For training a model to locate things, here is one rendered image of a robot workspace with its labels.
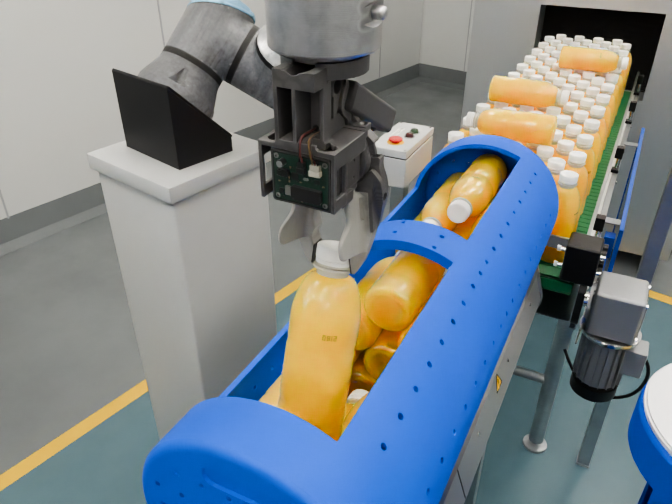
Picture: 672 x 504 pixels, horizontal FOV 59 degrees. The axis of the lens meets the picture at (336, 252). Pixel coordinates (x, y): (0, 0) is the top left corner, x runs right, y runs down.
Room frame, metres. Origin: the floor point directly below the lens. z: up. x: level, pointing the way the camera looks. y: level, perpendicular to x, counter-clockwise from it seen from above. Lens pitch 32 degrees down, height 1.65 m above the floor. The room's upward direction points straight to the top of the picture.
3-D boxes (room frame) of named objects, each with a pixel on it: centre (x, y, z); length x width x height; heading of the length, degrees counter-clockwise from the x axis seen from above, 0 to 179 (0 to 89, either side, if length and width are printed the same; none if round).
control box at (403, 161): (1.46, -0.17, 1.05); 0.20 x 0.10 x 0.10; 153
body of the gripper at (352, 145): (0.48, 0.01, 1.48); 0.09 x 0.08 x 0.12; 153
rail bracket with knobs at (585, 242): (1.09, -0.53, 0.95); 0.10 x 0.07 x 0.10; 63
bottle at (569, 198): (1.19, -0.51, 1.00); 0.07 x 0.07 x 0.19
